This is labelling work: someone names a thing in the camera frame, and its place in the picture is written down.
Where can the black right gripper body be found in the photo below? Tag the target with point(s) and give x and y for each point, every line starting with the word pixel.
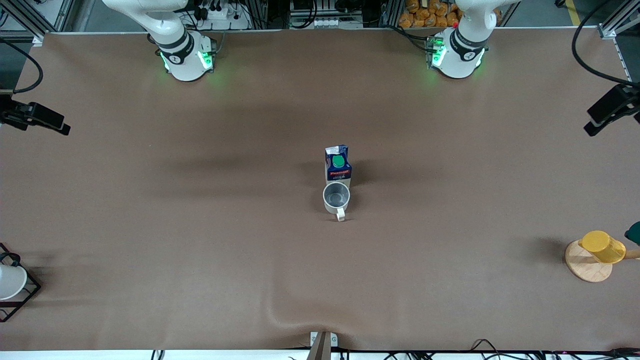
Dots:
pixel 20 114

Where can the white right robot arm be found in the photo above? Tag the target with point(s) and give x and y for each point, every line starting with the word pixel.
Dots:
pixel 185 55

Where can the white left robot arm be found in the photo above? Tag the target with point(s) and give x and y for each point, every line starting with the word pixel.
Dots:
pixel 460 55

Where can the dark green plastic cup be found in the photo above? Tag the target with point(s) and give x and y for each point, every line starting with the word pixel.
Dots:
pixel 634 234

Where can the yellow plastic cup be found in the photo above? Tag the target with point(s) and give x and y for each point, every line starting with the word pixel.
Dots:
pixel 602 247

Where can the wooden cup tree stand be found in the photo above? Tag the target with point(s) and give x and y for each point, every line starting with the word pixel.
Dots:
pixel 585 267

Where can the white cup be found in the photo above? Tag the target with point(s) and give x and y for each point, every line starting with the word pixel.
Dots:
pixel 10 282

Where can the white power strip black plugs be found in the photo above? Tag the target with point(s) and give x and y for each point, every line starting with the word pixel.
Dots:
pixel 225 22

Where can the pile of orange snack bags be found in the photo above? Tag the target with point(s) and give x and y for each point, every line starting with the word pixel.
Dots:
pixel 420 15

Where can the long white power strip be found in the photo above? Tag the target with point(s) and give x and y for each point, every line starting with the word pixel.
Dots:
pixel 340 23

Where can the aluminium frame strut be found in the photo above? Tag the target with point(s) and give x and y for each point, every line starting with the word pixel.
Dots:
pixel 612 25
pixel 37 35

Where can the metal table bracket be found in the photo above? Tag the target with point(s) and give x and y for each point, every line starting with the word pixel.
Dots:
pixel 322 345

